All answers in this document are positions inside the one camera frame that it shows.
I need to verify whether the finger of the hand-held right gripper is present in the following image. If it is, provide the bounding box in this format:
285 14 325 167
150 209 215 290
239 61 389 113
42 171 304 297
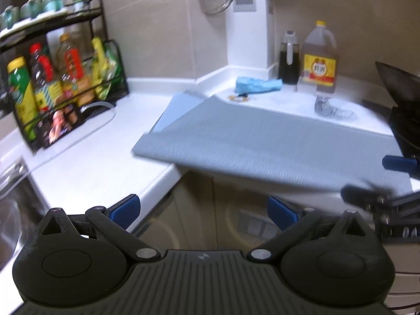
381 155 420 181
340 185 395 212

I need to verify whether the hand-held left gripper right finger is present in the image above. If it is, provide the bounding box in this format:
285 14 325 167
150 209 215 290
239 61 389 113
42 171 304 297
248 196 375 262

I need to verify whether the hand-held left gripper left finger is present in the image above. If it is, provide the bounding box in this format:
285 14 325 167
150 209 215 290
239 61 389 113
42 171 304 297
31 194 161 262

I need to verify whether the beige cabinet door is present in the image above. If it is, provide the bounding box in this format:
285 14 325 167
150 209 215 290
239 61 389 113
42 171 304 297
133 169 420 306

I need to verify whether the grey mat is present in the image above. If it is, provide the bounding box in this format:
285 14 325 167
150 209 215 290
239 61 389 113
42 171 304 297
131 94 412 192

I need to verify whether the black wok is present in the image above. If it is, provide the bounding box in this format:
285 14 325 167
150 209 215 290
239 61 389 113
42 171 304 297
375 61 420 107

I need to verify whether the dark printed packet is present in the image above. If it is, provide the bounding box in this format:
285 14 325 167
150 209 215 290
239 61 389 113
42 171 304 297
43 105 82 145

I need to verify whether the steel sink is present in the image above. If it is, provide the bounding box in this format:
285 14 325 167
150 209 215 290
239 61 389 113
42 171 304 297
0 157 50 270

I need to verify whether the pale blue sheet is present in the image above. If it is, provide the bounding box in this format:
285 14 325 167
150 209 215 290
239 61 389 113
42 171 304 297
153 89 214 133

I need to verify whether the cooking wine jug yellow label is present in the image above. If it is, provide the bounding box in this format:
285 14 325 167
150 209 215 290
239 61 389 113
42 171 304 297
300 20 339 94

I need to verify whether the blue cloth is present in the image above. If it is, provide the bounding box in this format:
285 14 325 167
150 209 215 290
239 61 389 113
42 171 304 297
235 76 283 94

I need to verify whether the green snack packet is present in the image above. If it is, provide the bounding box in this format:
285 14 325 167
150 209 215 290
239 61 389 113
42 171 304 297
104 44 125 93

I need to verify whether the dark sauce dispenser bottle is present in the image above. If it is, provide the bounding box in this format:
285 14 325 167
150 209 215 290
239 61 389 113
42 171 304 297
278 30 300 85

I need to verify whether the yellow snack packet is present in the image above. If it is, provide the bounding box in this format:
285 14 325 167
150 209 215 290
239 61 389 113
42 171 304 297
90 37 109 101

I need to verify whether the oil bottle red label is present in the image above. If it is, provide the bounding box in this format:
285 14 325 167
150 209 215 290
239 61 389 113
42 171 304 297
56 33 86 106

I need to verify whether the dark bottle red cap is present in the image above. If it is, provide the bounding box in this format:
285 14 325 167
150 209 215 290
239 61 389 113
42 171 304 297
29 43 63 112

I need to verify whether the black wire rack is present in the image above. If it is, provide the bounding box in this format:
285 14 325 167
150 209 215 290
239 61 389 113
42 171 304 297
0 0 130 153

